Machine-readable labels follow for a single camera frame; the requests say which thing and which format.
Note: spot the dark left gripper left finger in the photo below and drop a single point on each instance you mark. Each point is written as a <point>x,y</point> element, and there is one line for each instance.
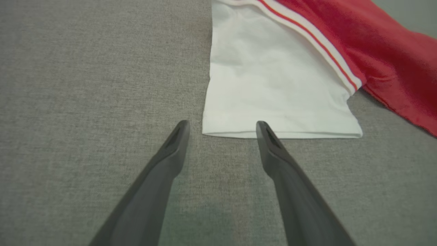
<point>153,191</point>

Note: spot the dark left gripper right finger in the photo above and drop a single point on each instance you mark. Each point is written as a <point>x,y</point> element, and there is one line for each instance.
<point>297,205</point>

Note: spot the red garment white striped hem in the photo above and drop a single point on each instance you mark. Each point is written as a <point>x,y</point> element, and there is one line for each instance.
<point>273,85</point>

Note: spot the grey fabric sofa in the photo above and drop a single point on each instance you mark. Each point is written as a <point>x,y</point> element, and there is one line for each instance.
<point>85,102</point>

